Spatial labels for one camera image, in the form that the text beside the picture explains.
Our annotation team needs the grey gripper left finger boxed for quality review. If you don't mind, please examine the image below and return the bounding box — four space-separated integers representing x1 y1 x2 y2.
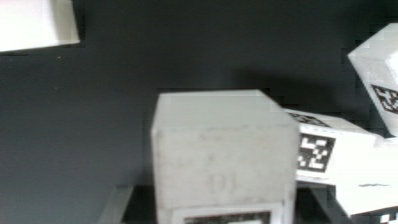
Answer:
97 186 134 224

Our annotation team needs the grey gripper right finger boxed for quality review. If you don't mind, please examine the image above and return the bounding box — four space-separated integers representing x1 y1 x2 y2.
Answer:
310 185 354 224

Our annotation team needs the white leg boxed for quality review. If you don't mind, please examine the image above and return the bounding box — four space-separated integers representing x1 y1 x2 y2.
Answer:
285 109 398 224
152 90 299 224

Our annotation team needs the white square table top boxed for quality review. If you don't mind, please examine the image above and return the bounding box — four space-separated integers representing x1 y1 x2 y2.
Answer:
349 23 398 136

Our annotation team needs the white U-shaped fence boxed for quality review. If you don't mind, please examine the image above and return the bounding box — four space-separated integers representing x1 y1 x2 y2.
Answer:
0 0 81 52

